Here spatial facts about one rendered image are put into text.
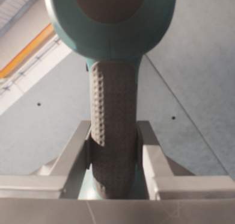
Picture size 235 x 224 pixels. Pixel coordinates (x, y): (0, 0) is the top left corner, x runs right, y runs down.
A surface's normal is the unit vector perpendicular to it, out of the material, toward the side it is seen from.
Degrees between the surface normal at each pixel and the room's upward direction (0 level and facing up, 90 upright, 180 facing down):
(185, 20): 90
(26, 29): 90
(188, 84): 90
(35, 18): 90
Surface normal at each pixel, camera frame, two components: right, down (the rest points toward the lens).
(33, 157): -0.01, 0.28
